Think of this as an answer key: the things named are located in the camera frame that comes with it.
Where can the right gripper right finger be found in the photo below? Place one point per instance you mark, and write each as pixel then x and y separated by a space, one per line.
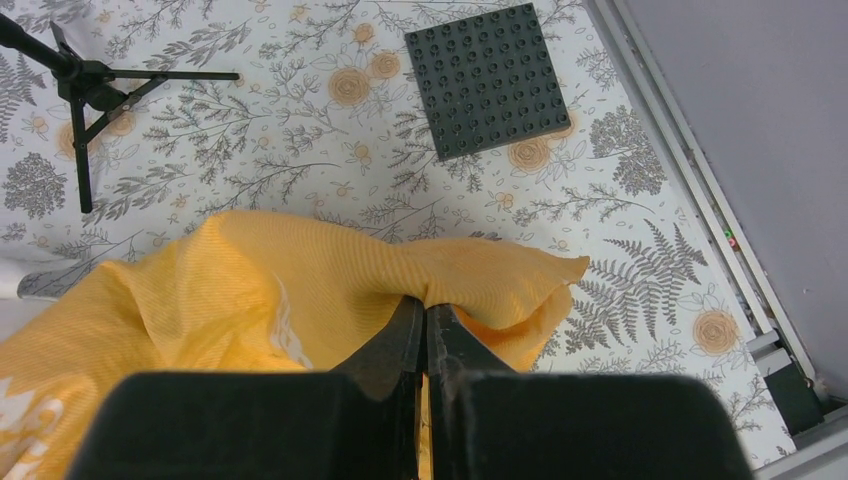
pixel 456 358

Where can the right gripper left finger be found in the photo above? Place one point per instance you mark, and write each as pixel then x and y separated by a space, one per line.
pixel 379 415

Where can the orange pillowcase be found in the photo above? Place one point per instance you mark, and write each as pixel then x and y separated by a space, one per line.
pixel 257 291

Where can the floral tablecloth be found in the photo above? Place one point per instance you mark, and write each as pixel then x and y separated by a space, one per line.
pixel 326 121

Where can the dark grey building plate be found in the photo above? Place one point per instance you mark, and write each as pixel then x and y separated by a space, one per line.
pixel 486 81

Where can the black tripod stand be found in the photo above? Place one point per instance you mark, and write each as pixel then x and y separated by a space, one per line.
pixel 97 94

